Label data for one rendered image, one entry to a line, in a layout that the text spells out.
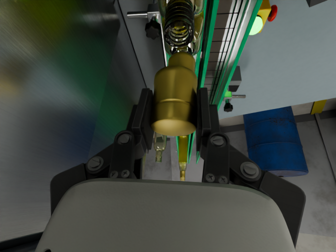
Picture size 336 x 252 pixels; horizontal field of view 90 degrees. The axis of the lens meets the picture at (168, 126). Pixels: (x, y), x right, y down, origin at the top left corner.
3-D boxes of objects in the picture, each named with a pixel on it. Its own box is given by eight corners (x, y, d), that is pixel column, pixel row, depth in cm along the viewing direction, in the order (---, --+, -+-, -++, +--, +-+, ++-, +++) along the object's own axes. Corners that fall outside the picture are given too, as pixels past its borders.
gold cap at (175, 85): (150, 65, 13) (143, 118, 11) (198, 64, 12) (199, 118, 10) (157, 92, 16) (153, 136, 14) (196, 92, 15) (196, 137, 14)
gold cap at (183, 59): (168, 71, 24) (167, 97, 22) (167, 51, 21) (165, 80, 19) (193, 71, 24) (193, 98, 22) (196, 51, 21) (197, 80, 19)
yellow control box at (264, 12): (240, -7, 47) (243, 10, 44) (269, -9, 46) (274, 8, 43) (233, 17, 53) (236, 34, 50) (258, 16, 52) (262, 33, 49)
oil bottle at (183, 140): (179, 135, 117) (178, 177, 106) (187, 135, 117) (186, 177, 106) (179, 138, 123) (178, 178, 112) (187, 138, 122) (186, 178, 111)
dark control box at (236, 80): (220, 65, 72) (221, 81, 69) (239, 64, 71) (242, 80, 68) (217, 77, 79) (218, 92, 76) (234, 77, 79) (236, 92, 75)
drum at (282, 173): (291, 113, 257) (307, 178, 220) (246, 121, 290) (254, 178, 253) (291, 91, 207) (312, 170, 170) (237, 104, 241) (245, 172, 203)
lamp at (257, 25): (247, 14, 45) (248, 22, 44) (264, 14, 44) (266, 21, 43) (241, 30, 49) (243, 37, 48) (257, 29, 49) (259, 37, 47)
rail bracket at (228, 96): (222, 74, 59) (225, 107, 54) (244, 73, 58) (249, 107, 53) (220, 81, 63) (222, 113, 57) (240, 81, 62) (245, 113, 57)
